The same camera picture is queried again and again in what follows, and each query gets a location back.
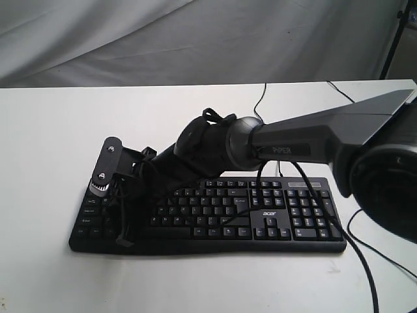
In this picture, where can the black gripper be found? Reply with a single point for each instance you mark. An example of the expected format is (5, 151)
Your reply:
(156, 178)

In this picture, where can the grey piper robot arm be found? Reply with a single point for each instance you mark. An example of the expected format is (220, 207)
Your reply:
(370, 147)

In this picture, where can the black acer keyboard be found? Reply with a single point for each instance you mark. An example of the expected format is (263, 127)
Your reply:
(226, 215)

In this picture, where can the white backdrop cloth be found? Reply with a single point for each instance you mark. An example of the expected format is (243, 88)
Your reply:
(135, 43)

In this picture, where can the black tripod stand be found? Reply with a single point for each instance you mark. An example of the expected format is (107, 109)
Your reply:
(403, 19)

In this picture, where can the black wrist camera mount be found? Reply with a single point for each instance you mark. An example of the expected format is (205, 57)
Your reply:
(114, 162)

